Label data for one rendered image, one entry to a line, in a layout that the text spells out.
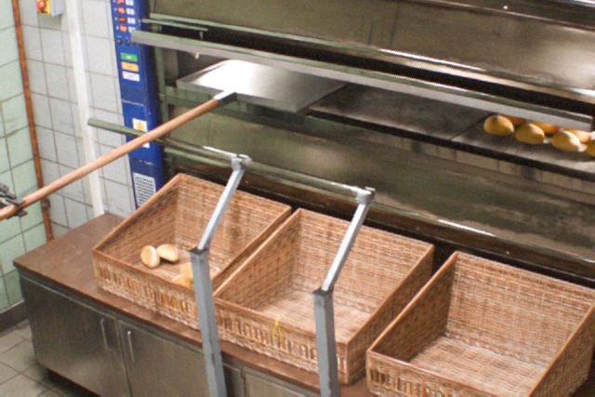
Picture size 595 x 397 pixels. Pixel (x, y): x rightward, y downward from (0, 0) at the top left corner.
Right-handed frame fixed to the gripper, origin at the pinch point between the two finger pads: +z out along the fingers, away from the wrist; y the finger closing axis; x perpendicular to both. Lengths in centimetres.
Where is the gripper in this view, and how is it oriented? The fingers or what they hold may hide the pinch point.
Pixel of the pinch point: (17, 206)
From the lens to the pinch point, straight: 358.0
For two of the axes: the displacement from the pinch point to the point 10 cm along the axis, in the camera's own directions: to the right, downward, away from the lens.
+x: -6.3, 3.5, -6.9
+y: 0.7, 9.1, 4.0
